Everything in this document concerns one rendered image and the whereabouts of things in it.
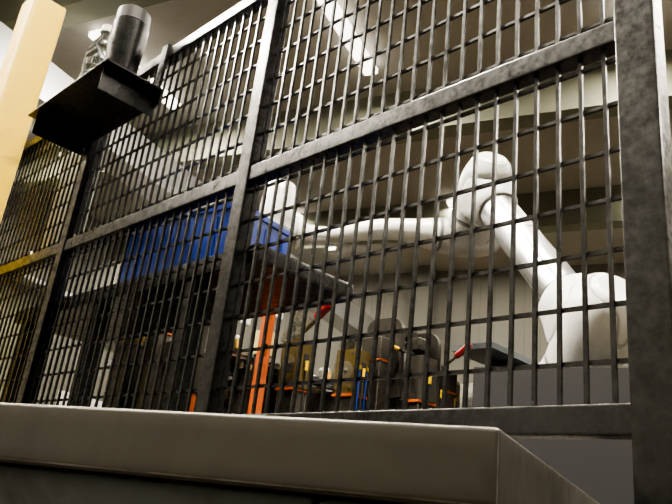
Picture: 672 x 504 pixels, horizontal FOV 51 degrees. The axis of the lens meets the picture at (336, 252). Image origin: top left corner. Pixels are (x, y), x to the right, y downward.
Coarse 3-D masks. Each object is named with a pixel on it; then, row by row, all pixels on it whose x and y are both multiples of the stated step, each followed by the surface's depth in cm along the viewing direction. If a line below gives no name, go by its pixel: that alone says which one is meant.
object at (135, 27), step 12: (120, 12) 146; (132, 12) 146; (144, 12) 148; (120, 24) 144; (132, 24) 145; (144, 24) 147; (120, 36) 143; (132, 36) 144; (144, 36) 147; (108, 48) 143; (120, 48) 142; (132, 48) 144; (144, 48) 147; (120, 60) 142; (132, 60) 143
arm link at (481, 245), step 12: (444, 228) 200; (456, 228) 198; (468, 228) 196; (444, 240) 200; (456, 240) 199; (468, 240) 198; (480, 240) 199; (444, 252) 203; (456, 252) 202; (468, 252) 201; (480, 252) 201
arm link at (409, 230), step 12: (300, 228) 211; (312, 228) 213; (348, 228) 208; (360, 228) 206; (396, 228) 201; (408, 228) 201; (432, 228) 200; (312, 240) 213; (324, 240) 212; (336, 240) 211; (348, 240) 209; (360, 240) 208; (408, 240) 202; (420, 240) 201
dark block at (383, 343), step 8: (368, 344) 188; (384, 344) 186; (384, 352) 186; (376, 360) 185; (384, 360) 185; (376, 368) 184; (384, 368) 185; (368, 384) 184; (376, 384) 182; (384, 384) 184; (376, 392) 181; (384, 392) 183; (376, 400) 181; (384, 400) 183; (376, 408) 180
